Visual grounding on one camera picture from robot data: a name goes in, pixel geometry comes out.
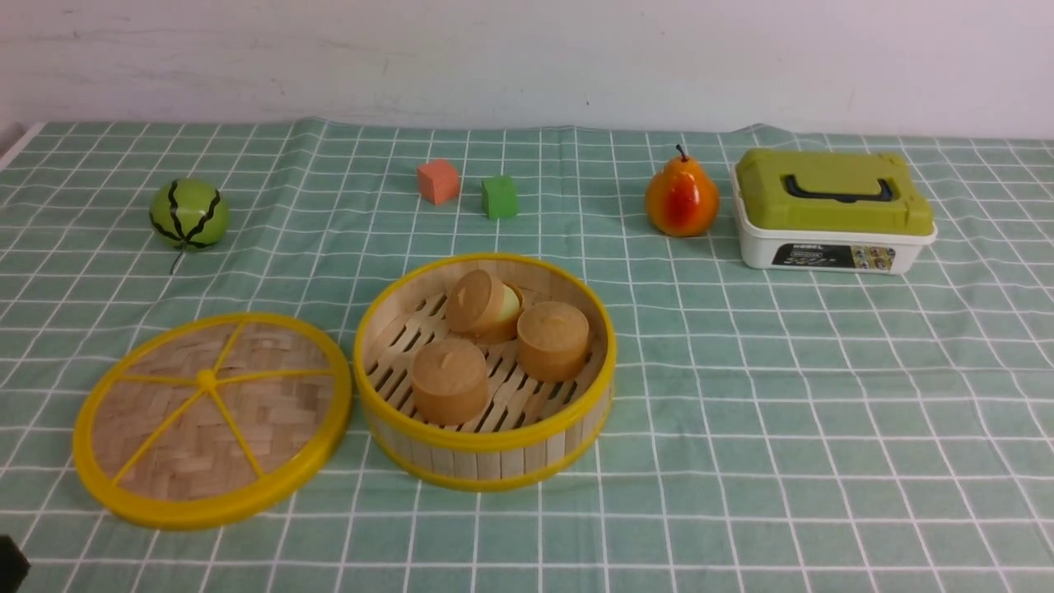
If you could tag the tan tipped bun back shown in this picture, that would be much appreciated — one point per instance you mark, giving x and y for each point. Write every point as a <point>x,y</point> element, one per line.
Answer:
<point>483,308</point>

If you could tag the green lidded white box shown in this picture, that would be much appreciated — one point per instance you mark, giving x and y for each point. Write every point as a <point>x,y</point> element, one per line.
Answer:
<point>848,212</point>

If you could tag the yellow woven steamer lid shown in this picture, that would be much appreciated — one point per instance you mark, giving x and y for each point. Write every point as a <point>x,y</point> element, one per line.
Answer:
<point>214,421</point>

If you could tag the yellow bamboo steamer basket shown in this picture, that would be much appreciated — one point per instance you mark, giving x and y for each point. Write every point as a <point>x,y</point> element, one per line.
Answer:
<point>529,430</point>

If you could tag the tan round bun front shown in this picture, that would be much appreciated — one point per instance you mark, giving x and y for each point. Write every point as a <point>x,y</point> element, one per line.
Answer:
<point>449,380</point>

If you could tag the tan round bun right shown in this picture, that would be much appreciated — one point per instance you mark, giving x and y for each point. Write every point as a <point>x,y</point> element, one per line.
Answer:
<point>554,340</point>

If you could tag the orange foam cube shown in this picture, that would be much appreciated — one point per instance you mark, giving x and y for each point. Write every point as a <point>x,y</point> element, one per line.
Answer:
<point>438,181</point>

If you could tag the green checkered tablecloth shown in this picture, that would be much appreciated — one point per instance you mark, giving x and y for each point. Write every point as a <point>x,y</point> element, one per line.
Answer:
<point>774,431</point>

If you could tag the orange toy pear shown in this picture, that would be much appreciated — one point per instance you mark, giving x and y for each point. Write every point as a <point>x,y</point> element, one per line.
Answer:
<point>682,200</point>

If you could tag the green foam cube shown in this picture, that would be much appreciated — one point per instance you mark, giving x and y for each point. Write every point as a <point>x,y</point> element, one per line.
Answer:
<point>500,197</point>

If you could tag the tan round bun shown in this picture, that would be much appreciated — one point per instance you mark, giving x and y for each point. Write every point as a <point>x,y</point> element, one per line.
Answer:
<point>554,340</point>
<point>449,380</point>

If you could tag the green toy watermelon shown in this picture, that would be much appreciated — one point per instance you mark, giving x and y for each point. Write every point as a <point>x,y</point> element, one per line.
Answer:
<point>189,215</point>

